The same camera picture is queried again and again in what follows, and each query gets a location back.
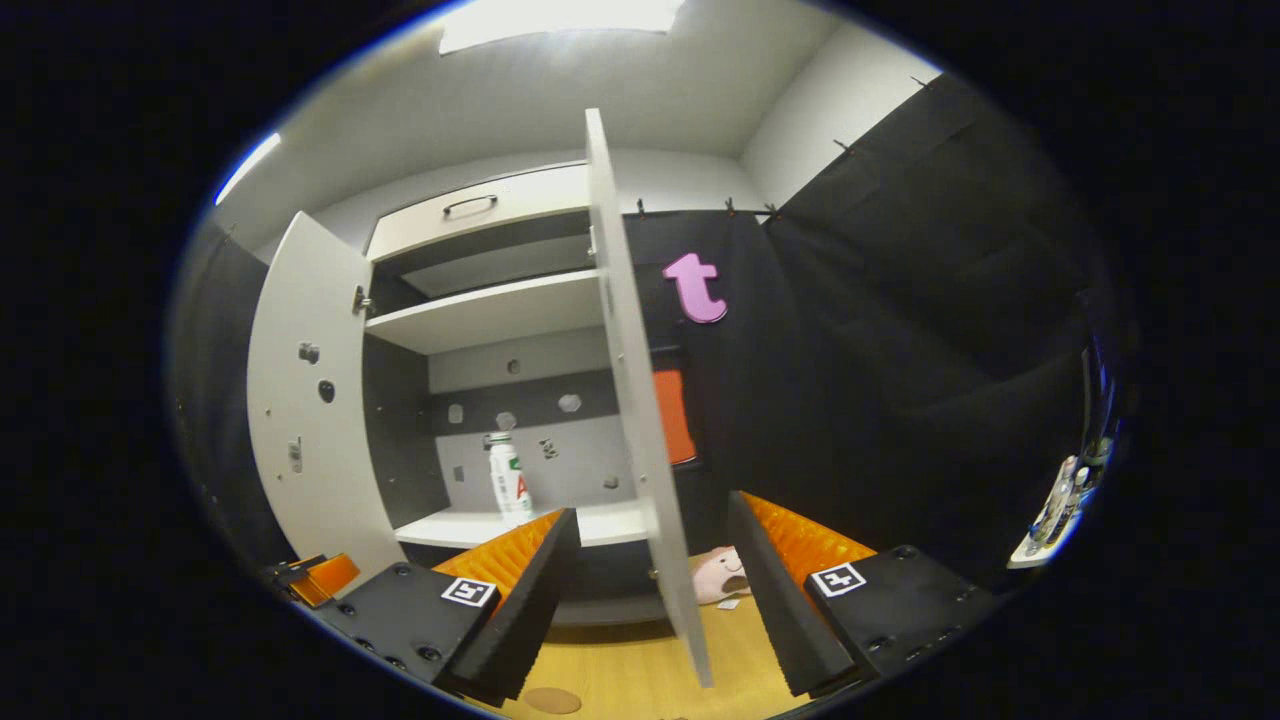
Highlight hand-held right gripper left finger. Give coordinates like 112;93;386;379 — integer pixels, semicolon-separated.
315;505;581;708

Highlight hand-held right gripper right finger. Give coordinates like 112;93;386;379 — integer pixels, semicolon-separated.
725;488;1011;699

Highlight white drink bottle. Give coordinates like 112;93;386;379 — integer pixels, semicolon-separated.
487;432;534;521

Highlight white cabinet door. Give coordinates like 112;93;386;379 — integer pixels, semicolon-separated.
247;210;406;591
585;108;715;689

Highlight pink plush toy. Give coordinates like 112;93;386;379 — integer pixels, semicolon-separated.
690;545;751;606

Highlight small white side table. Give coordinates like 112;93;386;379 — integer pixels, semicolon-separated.
1008;500;1086;569

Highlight white open cabinet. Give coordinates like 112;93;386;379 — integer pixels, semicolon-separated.
355;160;661;629

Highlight clear plastic bottle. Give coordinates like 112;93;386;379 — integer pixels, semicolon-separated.
1030;457;1076;549

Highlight dark slim bottle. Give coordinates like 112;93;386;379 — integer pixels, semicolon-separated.
1060;468;1091;531

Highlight black backdrop cloth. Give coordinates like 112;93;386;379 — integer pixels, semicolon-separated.
170;72;1126;591

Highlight white cabinet drawer front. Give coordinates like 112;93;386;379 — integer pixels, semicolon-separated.
366;163;593;263

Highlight narrow ceiling light strip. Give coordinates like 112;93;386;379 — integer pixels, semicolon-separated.
215;132;283;206

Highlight large ceiling light panel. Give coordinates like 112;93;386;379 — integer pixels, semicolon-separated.
438;0;686;56

